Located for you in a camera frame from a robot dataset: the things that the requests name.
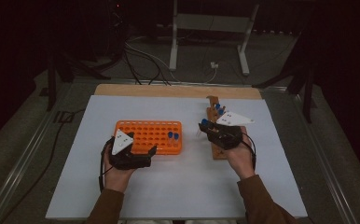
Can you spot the wooden tube rack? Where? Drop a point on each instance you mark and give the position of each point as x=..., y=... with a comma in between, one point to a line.
x=213, y=112

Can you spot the person's right hand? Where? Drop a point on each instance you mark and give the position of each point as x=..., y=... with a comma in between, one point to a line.
x=240, y=161

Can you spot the orange plastic tube rack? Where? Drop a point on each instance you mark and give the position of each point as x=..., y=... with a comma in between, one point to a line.
x=150, y=130

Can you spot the person's left hand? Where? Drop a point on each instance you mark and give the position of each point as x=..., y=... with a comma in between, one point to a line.
x=116, y=180

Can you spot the white plug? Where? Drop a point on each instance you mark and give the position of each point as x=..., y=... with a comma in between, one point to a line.
x=214, y=65

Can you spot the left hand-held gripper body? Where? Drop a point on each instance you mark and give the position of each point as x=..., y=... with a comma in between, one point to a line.
x=130, y=161

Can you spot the metal frame rail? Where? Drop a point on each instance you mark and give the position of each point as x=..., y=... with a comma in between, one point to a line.
x=16, y=169
x=324, y=161

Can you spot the grey metal stand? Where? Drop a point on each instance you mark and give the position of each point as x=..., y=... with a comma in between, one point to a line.
x=212, y=22

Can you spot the blue-capped test tube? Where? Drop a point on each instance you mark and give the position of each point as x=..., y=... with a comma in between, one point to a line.
x=204, y=122
x=176, y=136
x=220, y=111
x=217, y=106
x=170, y=135

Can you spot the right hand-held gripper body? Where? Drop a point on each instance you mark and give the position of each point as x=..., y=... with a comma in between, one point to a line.
x=226, y=137

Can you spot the white board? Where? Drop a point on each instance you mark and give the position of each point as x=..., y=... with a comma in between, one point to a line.
x=175, y=189

